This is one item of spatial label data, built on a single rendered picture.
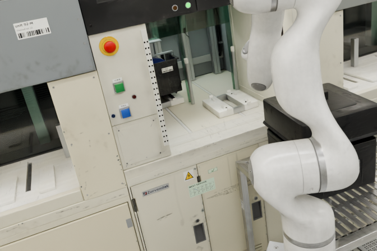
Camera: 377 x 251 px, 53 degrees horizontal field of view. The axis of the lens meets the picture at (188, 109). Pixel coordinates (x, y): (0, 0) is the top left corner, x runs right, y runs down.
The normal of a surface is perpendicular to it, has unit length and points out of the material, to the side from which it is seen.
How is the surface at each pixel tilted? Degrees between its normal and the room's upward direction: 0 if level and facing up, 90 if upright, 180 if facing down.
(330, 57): 90
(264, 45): 78
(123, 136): 90
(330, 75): 90
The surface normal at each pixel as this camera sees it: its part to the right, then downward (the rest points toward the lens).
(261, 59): -0.29, 0.36
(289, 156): -0.15, -0.59
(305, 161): -0.12, -0.34
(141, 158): 0.35, 0.30
